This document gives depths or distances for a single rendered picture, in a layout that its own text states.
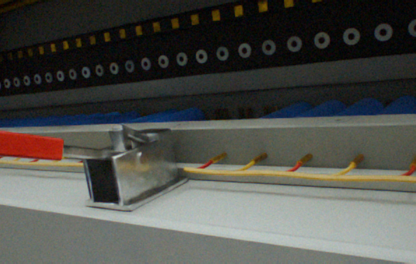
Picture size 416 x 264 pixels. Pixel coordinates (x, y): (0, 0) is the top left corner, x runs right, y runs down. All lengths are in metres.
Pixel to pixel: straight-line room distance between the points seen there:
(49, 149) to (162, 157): 0.06
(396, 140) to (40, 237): 0.16
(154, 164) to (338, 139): 0.08
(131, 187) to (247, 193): 0.05
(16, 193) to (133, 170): 0.09
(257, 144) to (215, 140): 0.02
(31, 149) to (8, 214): 0.08
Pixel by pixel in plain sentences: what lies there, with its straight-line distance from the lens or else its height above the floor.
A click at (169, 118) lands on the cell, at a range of 0.30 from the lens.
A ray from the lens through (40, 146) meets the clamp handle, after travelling 0.16.
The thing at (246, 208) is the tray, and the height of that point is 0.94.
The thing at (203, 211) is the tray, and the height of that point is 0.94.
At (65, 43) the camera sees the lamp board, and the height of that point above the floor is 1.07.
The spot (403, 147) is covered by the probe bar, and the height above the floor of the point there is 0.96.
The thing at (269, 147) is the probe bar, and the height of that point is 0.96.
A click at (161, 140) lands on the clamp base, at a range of 0.20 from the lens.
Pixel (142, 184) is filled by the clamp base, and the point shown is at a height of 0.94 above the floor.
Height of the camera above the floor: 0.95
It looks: 5 degrees up
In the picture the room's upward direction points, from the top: 3 degrees clockwise
